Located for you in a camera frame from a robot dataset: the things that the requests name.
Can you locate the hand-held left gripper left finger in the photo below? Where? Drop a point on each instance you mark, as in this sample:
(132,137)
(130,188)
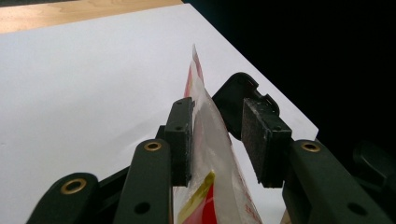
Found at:
(149,180)

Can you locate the red and white sugar pouch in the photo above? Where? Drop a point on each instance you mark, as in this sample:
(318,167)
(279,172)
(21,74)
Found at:
(211,140)

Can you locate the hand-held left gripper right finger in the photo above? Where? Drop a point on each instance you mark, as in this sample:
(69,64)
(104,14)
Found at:
(271,146)

